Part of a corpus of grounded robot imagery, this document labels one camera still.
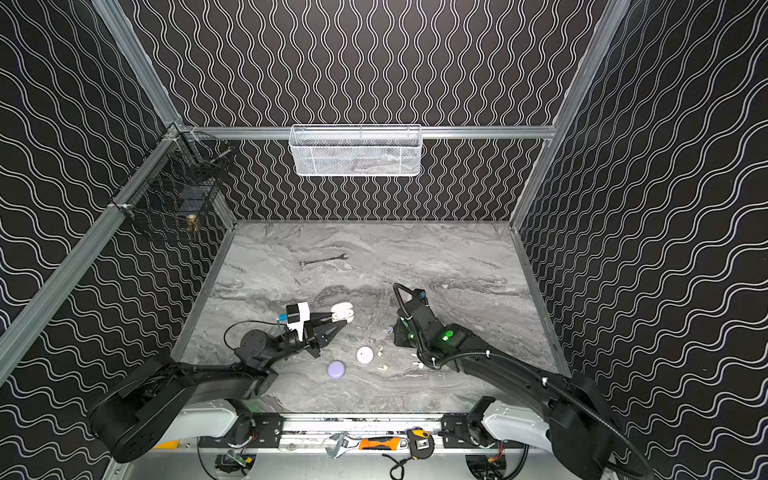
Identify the cream earbud charging case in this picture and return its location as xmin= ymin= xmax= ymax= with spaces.
xmin=331 ymin=302 xmax=354 ymax=322

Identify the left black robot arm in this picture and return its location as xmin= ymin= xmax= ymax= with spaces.
xmin=87 ymin=306 xmax=354 ymax=463

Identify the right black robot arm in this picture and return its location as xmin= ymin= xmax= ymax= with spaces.
xmin=393 ymin=283 xmax=654 ymax=479

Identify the purple round charging case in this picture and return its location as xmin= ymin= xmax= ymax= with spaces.
xmin=327 ymin=360 xmax=346 ymax=379

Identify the white round charging case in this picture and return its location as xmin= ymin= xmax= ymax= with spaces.
xmin=356 ymin=346 xmax=375 ymax=365

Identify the steel combination wrench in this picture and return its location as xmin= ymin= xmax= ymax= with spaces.
xmin=299 ymin=253 xmax=349 ymax=267

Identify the adjustable wrench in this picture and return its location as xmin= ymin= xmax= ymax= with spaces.
xmin=326 ymin=432 xmax=357 ymax=459

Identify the yellow black tape measure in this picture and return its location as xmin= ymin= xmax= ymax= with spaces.
xmin=406 ymin=429 xmax=435 ymax=460

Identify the brass fitting in basket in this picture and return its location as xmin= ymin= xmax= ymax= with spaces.
xmin=186 ymin=214 xmax=200 ymax=233

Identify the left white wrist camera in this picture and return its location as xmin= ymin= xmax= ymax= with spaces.
xmin=278 ymin=302 xmax=311 ymax=342

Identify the white wire mesh basket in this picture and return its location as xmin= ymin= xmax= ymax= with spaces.
xmin=288 ymin=124 xmax=424 ymax=177

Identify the black wire basket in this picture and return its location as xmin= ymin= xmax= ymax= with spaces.
xmin=123 ymin=132 xmax=233 ymax=244

